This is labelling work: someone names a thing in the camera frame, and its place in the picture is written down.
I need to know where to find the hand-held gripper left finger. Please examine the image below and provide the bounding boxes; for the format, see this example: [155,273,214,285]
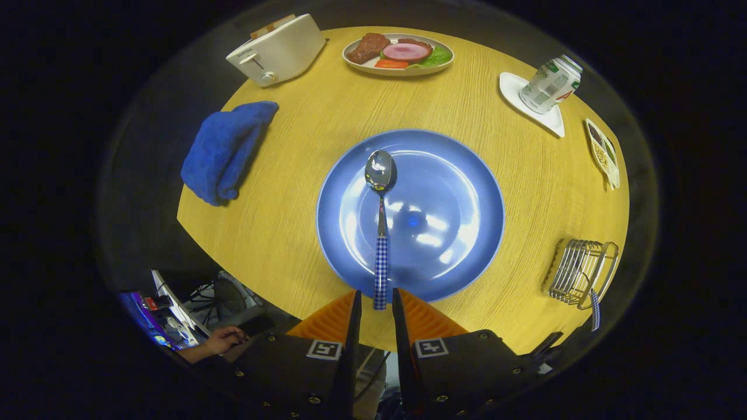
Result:
[231,290,362,419]

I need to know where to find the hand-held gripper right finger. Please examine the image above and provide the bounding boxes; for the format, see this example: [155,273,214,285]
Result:
[392,288,543,418]

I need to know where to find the spoon with blue checked handle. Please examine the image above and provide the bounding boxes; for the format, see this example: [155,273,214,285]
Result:
[365,149,397,311]

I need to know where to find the purple lit device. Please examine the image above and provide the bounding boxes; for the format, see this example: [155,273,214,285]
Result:
[120,269,211,351]

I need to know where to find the blue round plate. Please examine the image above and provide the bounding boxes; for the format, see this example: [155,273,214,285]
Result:
[316,128,506,304]

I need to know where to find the blue folded cloth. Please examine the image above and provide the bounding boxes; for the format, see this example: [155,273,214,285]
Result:
[180,101,280,207]

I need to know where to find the white divided bean dish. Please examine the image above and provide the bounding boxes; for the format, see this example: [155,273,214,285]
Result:
[585,118,620,190]

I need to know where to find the white square coaster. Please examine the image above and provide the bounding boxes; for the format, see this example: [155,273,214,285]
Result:
[500,72,566,138]

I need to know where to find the white drink bottle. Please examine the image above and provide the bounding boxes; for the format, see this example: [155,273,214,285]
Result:
[519,54,584,114]

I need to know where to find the oval plate with food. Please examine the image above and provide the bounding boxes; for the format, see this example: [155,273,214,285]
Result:
[342,33,455,77]

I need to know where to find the green lettuce leaf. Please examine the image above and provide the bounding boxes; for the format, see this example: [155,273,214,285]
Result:
[417,45,453,68]

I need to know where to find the white toaster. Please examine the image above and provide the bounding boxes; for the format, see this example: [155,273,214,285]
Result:
[226,13,327,88]

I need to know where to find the pink ham slice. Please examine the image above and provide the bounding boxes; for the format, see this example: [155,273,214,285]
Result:
[382,42,431,62]

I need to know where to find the brown meat patty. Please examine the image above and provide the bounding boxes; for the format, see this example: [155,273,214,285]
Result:
[347,33,390,65]

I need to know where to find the toast slices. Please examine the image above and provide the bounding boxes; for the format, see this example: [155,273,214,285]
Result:
[251,14,296,40]

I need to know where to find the black table bracket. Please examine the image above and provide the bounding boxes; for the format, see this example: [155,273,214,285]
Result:
[528,331,565,358]

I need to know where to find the metal wire basket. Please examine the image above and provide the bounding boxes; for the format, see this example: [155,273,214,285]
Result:
[542,238,619,310]

